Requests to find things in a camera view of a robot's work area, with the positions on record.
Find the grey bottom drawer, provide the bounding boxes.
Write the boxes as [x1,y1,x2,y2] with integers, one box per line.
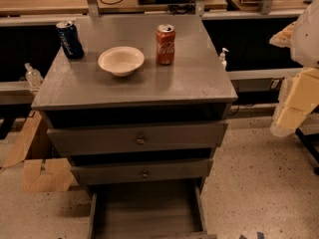
[88,180,217,239]

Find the grey drawer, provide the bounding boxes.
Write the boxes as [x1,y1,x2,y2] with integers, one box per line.
[71,158,212,185]
[88,180,217,239]
[48,121,227,156]

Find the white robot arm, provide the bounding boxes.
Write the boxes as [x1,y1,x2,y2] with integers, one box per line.
[269,0,319,137]

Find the grey wooden drawer cabinet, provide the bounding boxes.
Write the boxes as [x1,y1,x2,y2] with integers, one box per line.
[31,14,239,191]

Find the grey middle drawer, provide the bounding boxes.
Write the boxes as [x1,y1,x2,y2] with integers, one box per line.
[71,158,212,185]

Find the grey top drawer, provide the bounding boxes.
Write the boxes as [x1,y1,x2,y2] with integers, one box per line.
[48,121,227,156]

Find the black stand leg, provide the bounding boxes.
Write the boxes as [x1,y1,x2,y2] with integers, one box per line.
[295,128,319,175]

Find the white pump dispenser bottle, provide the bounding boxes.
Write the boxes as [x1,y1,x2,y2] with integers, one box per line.
[219,48,229,69]

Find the red cola can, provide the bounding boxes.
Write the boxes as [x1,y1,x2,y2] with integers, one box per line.
[157,24,175,65]

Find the white ceramic bowl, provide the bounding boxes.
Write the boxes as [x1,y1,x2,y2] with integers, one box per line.
[98,47,145,77]

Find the blue soda can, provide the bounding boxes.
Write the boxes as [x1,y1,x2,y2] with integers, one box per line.
[56,21,84,60]

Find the brown cardboard box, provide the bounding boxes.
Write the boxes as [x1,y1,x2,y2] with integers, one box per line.
[2,112,75,193]

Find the clear plastic bottle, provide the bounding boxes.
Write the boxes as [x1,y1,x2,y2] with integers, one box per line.
[25,63,43,88]

